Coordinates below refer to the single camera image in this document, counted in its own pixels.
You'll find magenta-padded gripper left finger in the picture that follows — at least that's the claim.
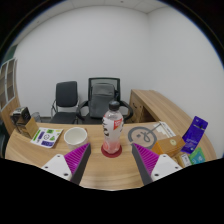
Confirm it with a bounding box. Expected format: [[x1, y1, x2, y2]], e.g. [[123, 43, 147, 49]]
[[41, 142, 92, 185]]

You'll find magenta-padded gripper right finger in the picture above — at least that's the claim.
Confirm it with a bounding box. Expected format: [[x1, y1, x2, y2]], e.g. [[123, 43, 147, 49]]
[[131, 142, 184, 186]]

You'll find clear bottle with pink drink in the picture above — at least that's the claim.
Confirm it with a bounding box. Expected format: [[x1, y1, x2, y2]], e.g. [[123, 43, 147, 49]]
[[101, 100, 125, 155]]

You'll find small yellow-brown box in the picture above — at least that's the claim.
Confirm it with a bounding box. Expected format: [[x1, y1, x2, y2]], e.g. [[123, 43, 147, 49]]
[[173, 152, 193, 168]]

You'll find orange-brown cardboard box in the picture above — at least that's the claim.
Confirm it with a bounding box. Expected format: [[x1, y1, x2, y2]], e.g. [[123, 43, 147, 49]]
[[151, 134, 186, 158]]

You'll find white sticker sheet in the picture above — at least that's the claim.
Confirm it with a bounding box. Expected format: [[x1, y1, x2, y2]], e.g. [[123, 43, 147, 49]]
[[30, 127, 64, 149]]

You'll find green small box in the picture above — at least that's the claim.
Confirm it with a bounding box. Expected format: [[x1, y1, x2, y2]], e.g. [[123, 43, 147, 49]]
[[188, 146, 207, 166]]

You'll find purple packet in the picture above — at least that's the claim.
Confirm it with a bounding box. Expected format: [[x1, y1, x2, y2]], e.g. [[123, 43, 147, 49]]
[[181, 115, 209, 155]]

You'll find kraft cardboard box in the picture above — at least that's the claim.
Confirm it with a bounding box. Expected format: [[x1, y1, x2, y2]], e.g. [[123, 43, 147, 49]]
[[19, 116, 40, 140]]

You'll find wooden side desk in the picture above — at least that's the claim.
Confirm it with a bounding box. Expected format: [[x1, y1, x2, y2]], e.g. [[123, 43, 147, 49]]
[[128, 88, 194, 134]]

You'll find flat dark brown box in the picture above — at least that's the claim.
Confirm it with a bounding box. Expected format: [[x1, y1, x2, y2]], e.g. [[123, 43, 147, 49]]
[[9, 106, 32, 127]]

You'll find black mesh office chair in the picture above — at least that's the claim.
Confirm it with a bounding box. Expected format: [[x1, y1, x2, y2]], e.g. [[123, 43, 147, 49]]
[[76, 77, 134, 125]]

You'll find wooden shelf cabinet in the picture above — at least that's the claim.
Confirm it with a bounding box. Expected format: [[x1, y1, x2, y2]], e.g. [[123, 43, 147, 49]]
[[0, 57, 21, 136]]

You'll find grey backpack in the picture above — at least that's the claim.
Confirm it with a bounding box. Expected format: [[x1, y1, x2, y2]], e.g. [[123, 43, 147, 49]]
[[89, 83, 116, 119]]

